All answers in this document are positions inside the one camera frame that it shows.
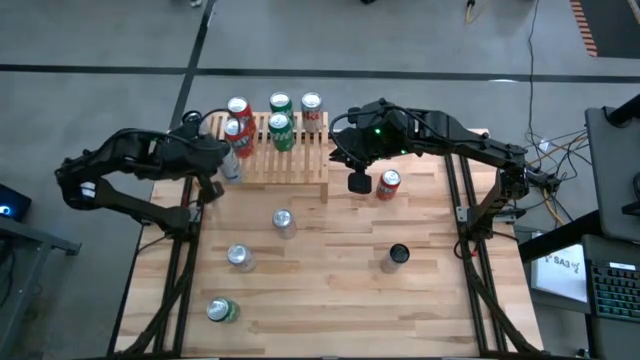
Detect black aluminium table frame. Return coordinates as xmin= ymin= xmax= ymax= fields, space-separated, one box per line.
xmin=107 ymin=128 xmax=541 ymax=359

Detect black device with blue light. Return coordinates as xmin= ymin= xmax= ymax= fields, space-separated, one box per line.
xmin=0 ymin=182 xmax=32 ymax=224

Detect dark grey desk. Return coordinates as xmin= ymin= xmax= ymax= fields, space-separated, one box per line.
xmin=582 ymin=234 xmax=640 ymax=360

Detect black mat orange striped edge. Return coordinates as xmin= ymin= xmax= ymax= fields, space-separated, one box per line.
xmin=569 ymin=0 xmax=640 ymax=59

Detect yellow floor cable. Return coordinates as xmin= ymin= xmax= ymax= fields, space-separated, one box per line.
xmin=499 ymin=134 xmax=589 ymax=226

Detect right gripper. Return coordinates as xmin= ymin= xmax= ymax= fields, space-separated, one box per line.
xmin=329 ymin=98 xmax=419 ymax=196

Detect black desk support bar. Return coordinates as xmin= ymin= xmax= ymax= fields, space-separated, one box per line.
xmin=518 ymin=209 xmax=601 ymax=261

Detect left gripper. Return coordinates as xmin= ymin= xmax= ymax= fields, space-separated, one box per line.
xmin=167 ymin=124 xmax=231 ymax=205

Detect silver Diet Coke can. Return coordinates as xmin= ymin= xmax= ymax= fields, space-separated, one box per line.
xmin=225 ymin=243 xmax=258 ymax=274
xmin=300 ymin=91 xmax=324 ymax=134
xmin=272 ymin=208 xmax=298 ymax=241

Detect wooden slatted shelf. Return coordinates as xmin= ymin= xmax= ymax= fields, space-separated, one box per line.
xmin=193 ymin=111 xmax=331 ymax=204

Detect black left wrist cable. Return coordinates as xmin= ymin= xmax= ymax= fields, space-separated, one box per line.
xmin=112 ymin=107 xmax=234 ymax=151

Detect green Sprite can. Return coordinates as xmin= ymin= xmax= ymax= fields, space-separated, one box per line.
xmin=268 ymin=91 xmax=295 ymax=121
xmin=205 ymin=296 xmax=242 ymax=324
xmin=267 ymin=111 xmax=296 ymax=153

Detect tangled black floor cables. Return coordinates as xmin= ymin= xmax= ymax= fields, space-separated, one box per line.
xmin=494 ymin=127 xmax=591 ymax=236

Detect grey metal stand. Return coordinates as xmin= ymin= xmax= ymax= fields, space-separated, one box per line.
xmin=0 ymin=214 xmax=83 ymax=360

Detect long thin black cable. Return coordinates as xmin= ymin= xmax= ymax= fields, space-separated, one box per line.
xmin=526 ymin=0 xmax=541 ymax=146

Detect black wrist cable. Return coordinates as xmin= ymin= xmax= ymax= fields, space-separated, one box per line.
xmin=112 ymin=107 xmax=234 ymax=151
xmin=327 ymin=110 xmax=361 ymax=169

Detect grey desk panel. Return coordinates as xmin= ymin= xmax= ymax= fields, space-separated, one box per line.
xmin=584 ymin=106 xmax=640 ymax=244

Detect black power strip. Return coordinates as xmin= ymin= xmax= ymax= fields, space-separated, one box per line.
xmin=528 ymin=169 xmax=562 ymax=191

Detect white paper sign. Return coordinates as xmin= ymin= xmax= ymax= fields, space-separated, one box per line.
xmin=529 ymin=243 xmax=590 ymax=305

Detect backlit black keyboard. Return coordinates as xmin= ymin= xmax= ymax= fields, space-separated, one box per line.
xmin=588 ymin=260 xmax=640 ymax=324

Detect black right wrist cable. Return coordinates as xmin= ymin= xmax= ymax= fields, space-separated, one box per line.
xmin=327 ymin=110 xmax=361 ymax=169

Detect orange-red Fanta can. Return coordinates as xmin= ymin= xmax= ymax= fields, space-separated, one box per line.
xmin=375 ymin=168 xmax=403 ymax=202
xmin=223 ymin=117 xmax=256 ymax=160
xmin=227 ymin=96 xmax=256 ymax=126

